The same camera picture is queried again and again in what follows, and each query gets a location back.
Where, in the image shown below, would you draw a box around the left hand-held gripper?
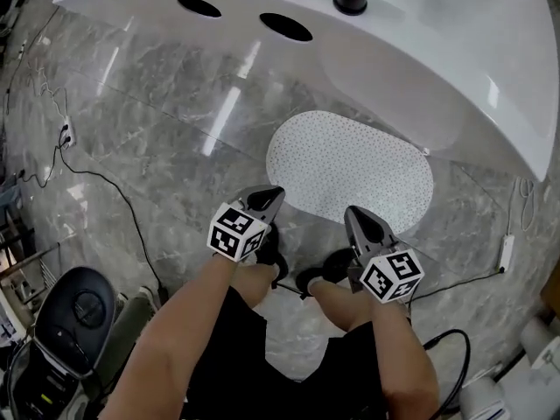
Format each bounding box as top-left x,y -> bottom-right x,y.
206,185 -> 286,263

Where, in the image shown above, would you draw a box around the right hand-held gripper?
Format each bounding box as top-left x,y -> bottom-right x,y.
343,205 -> 426,305

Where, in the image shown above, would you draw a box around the white dotted oval bath mat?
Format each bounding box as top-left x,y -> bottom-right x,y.
265,109 -> 435,236

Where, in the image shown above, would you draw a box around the person's right forearm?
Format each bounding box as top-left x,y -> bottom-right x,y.
366,296 -> 441,420

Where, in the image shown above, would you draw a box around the person's left forearm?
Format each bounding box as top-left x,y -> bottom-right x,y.
99,255 -> 241,420

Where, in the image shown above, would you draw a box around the grey marble floor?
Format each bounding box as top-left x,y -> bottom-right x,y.
0,0 -> 560,420

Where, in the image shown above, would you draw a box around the person's left black shoe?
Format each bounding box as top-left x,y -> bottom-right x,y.
254,221 -> 290,289

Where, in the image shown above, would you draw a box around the person's black shoe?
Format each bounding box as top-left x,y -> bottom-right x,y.
254,221 -> 290,289
295,251 -> 352,298

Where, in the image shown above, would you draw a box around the person's left leg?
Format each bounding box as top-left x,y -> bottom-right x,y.
227,261 -> 281,319

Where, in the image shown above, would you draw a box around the person's leg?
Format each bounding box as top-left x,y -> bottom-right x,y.
305,276 -> 375,333
227,261 -> 281,319

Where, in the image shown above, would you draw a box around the person's right black shoe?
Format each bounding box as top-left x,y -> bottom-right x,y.
295,251 -> 352,298

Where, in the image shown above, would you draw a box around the person's right leg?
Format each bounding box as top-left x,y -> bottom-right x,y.
305,276 -> 375,333

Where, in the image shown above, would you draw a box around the person's black shorts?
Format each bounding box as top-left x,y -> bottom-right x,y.
181,284 -> 390,420

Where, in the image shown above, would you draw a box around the white power adapter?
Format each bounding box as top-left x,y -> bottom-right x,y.
500,234 -> 515,271

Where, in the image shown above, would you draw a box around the white machine housing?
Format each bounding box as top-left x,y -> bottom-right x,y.
453,312 -> 560,420

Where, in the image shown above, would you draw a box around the black padded seat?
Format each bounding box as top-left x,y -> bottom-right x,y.
33,266 -> 117,381

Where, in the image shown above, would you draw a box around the white power strip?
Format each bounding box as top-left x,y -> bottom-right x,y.
58,119 -> 77,149

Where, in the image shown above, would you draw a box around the white bathtub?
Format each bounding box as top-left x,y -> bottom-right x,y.
52,0 -> 560,182

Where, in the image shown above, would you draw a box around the long black floor cable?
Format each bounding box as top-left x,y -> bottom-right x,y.
54,144 -> 170,299

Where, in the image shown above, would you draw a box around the thick black looped cable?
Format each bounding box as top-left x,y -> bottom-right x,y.
420,328 -> 473,420

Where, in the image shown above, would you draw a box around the white coiled cable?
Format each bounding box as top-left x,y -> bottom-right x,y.
506,176 -> 536,236

